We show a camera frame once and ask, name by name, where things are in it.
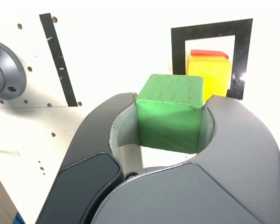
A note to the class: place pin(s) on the green cube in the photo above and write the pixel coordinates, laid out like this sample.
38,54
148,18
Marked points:
168,116

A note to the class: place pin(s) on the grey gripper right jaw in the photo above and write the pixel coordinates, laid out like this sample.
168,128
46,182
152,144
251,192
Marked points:
235,163

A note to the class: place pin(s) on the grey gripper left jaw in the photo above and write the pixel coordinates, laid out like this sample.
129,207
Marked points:
91,144

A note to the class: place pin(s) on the black tape strip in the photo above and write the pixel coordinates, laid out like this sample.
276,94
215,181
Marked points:
58,60

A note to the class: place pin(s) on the red cube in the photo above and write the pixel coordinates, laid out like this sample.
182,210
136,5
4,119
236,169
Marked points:
207,53

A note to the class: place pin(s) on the yellow cube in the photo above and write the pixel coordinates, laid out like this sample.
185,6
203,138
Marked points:
212,72

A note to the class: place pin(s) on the black tape square outline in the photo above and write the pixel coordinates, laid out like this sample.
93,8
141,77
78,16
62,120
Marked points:
178,51

